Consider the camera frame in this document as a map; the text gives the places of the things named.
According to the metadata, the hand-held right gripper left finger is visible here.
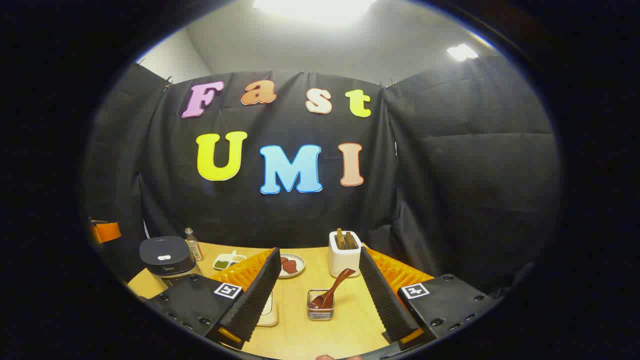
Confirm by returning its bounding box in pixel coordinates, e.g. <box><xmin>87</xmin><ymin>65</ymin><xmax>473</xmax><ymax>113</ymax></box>
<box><xmin>146</xmin><ymin>247</ymin><xmax>282</xmax><ymax>350</ymax></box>

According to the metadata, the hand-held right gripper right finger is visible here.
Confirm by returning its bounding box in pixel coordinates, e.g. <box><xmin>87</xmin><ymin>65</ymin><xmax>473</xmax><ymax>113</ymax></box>
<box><xmin>358</xmin><ymin>246</ymin><xmax>501</xmax><ymax>351</ymax></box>

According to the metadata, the brown wooden spoon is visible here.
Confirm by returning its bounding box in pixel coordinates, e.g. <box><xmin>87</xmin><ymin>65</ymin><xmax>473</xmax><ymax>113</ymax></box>
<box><xmin>310</xmin><ymin>268</ymin><xmax>357</xmax><ymax>310</ymax></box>

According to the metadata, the black and silver rice cooker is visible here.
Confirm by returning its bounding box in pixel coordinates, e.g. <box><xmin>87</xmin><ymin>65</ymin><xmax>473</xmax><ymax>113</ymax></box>
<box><xmin>139</xmin><ymin>236</ymin><xmax>201</xmax><ymax>291</ymax></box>

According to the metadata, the wire chopstick holder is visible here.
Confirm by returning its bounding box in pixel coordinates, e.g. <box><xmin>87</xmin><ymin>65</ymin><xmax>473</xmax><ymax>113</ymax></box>
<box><xmin>306</xmin><ymin>289</ymin><xmax>335</xmax><ymax>321</ymax></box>

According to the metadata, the clear rice tray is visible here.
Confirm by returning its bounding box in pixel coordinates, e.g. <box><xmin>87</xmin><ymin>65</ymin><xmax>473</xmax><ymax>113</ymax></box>
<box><xmin>257</xmin><ymin>292</ymin><xmax>279</xmax><ymax>328</ymax></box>

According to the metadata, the white utensil holder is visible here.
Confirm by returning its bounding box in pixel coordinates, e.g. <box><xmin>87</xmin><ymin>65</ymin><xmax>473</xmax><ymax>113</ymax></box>
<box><xmin>328</xmin><ymin>230</ymin><xmax>363</xmax><ymax>278</ymax></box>

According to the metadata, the white divided bean dish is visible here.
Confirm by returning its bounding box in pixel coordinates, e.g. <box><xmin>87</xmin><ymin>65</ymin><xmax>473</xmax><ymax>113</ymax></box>
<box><xmin>212</xmin><ymin>251</ymin><xmax>248</xmax><ymax>271</ymax></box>

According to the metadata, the white round plate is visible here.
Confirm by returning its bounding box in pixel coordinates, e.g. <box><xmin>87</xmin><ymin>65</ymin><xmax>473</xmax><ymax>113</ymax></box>
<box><xmin>277</xmin><ymin>253</ymin><xmax>306</xmax><ymax>279</ymax></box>

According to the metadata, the small glass bottle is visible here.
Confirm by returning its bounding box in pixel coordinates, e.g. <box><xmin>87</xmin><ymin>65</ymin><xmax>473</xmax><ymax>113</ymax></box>
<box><xmin>184</xmin><ymin>228</ymin><xmax>204</xmax><ymax>262</ymax></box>

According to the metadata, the black backdrop cloth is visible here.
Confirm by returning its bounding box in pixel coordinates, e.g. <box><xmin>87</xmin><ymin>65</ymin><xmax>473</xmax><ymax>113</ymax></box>
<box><xmin>82</xmin><ymin>55</ymin><xmax>561</xmax><ymax>296</ymax></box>

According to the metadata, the small ceiling light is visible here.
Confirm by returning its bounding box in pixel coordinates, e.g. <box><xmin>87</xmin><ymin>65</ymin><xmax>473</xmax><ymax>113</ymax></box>
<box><xmin>447</xmin><ymin>43</ymin><xmax>480</xmax><ymax>62</ymax></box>

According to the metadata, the large ceiling light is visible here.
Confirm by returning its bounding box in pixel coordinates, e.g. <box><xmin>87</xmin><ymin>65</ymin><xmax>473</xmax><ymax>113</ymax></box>
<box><xmin>252</xmin><ymin>0</ymin><xmax>376</xmax><ymax>23</ymax></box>

